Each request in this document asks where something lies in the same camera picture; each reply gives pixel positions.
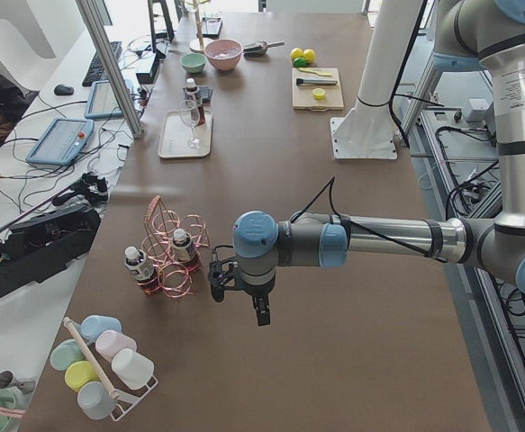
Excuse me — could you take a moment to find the blue cup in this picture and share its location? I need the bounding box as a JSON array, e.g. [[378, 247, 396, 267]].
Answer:
[[80, 315, 122, 342]]

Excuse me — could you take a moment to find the copper wire bottle rack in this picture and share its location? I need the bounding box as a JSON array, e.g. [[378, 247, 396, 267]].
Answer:
[[139, 195, 210, 299]]

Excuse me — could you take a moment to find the tea bottle in rack upper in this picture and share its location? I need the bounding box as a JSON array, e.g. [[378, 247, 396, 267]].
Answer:
[[172, 228, 201, 273]]

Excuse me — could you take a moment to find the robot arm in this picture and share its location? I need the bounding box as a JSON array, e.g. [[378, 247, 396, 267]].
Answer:
[[210, 1, 525, 326]]

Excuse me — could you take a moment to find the black keyboard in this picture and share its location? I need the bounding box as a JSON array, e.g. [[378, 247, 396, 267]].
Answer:
[[82, 41, 122, 87]]

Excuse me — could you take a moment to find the green lime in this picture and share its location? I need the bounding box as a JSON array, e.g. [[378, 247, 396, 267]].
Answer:
[[303, 49, 316, 64]]

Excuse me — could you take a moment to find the white cup rack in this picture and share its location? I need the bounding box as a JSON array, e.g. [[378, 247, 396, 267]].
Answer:
[[62, 317, 158, 422]]

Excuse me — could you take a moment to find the blue teach pendant near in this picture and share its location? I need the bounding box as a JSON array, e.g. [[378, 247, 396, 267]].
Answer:
[[25, 118, 95, 167]]

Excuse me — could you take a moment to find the bamboo cutting board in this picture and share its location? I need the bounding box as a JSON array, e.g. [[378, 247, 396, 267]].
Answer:
[[292, 67, 344, 111]]

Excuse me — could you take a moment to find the black electronics case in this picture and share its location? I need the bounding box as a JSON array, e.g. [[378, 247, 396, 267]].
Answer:
[[0, 204, 100, 298]]

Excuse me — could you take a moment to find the blue teach pendant far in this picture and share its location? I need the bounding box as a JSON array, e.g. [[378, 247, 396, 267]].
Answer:
[[84, 80, 123, 121]]

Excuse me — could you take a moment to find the yellow plastic knife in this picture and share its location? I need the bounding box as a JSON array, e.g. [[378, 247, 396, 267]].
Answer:
[[298, 67, 332, 77]]

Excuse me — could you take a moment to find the white cup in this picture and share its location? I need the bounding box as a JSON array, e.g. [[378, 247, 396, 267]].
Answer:
[[112, 348, 155, 390]]

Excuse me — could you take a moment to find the wooden glass stand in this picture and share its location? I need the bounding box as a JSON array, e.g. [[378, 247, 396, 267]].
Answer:
[[184, 0, 213, 54]]

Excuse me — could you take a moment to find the brown tea bottle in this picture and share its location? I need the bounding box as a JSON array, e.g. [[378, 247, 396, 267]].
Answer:
[[184, 77, 205, 126]]

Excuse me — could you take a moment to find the whole lemon upper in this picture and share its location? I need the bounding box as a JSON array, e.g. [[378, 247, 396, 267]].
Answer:
[[290, 47, 303, 61]]

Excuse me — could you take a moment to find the green ceramic bowl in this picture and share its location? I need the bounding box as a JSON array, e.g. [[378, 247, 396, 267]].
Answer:
[[180, 52, 206, 74]]

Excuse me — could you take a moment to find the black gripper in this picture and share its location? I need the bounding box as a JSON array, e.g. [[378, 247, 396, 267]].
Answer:
[[237, 266, 276, 326]]

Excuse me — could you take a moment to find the tea bottle in rack lower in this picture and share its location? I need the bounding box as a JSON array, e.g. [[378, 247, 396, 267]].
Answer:
[[124, 246, 159, 295]]

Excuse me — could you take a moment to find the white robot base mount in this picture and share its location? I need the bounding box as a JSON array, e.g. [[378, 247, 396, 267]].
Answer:
[[330, 0, 426, 160]]

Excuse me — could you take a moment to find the blue teach pendant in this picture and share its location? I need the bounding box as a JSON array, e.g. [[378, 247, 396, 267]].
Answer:
[[84, 80, 123, 121], [25, 118, 95, 167]]

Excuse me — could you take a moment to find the aluminium frame post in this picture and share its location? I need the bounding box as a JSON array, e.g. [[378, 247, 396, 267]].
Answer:
[[76, 0, 143, 139]]

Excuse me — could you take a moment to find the cream serving tray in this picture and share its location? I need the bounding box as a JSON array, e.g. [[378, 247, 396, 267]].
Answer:
[[158, 109, 213, 159]]

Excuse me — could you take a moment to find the grey cup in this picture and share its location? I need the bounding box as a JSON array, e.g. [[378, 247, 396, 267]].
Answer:
[[77, 381, 116, 420]]

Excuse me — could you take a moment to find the black computer mouse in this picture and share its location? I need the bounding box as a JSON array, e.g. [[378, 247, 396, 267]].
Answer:
[[53, 84, 75, 96]]

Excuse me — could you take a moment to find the black tray edge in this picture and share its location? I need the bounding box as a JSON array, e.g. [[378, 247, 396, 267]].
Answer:
[[201, 17, 222, 39]]

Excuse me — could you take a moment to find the tea bottle in rack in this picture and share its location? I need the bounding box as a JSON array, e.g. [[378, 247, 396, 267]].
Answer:
[[172, 228, 201, 273], [124, 246, 159, 295]]

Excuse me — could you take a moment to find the yellow cup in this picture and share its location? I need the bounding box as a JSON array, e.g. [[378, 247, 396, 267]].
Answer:
[[64, 360, 99, 392]]

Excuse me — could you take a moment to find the pink ice bowl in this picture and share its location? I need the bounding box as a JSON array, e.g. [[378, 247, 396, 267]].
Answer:
[[204, 39, 243, 71]]

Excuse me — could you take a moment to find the black cable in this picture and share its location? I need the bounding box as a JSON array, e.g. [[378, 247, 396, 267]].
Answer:
[[288, 175, 448, 265]]

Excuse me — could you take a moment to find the half lemon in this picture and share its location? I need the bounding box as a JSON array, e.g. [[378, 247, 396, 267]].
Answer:
[[312, 88, 326, 100]]

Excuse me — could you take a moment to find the green cup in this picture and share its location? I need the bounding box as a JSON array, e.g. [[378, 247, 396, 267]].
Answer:
[[50, 339, 85, 371]]

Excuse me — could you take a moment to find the steel ice scoop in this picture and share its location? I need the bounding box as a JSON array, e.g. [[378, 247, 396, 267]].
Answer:
[[243, 40, 285, 57]]

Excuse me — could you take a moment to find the clear wine glass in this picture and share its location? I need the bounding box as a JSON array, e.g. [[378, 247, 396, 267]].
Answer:
[[178, 99, 202, 149]]

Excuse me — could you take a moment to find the pink cup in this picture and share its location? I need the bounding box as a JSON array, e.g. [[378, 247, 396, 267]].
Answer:
[[95, 329, 137, 362]]

